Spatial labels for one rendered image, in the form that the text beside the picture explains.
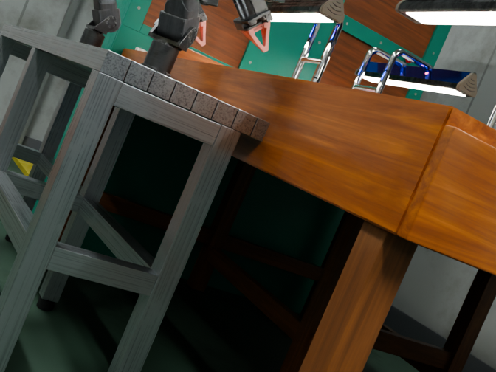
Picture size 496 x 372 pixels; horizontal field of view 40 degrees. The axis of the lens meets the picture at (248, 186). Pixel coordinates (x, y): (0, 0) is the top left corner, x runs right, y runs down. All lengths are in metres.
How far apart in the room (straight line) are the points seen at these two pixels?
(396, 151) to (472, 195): 0.12
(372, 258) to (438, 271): 2.75
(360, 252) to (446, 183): 0.16
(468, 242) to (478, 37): 3.21
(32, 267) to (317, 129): 0.54
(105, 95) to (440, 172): 0.58
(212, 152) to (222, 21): 1.48
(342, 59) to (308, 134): 1.80
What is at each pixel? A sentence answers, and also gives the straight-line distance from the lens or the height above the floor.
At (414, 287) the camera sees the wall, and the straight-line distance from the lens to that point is 3.79.
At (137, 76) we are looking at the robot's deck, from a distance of 1.21.
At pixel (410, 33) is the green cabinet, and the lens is 3.16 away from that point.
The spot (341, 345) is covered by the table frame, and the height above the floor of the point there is 0.41.
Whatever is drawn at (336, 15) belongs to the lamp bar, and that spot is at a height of 1.05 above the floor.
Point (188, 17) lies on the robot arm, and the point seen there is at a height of 0.82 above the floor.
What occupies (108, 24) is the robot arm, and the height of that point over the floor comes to 0.78.
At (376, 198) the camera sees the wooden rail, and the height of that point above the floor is 0.62.
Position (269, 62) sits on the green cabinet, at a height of 0.95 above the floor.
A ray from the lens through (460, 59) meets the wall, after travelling 4.15.
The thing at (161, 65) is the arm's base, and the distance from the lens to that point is 1.51.
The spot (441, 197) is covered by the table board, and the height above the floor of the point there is 0.65.
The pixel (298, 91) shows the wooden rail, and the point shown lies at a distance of 1.28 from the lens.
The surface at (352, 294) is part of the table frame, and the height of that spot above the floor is 0.48.
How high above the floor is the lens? 0.61
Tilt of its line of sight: 3 degrees down
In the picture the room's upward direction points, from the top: 23 degrees clockwise
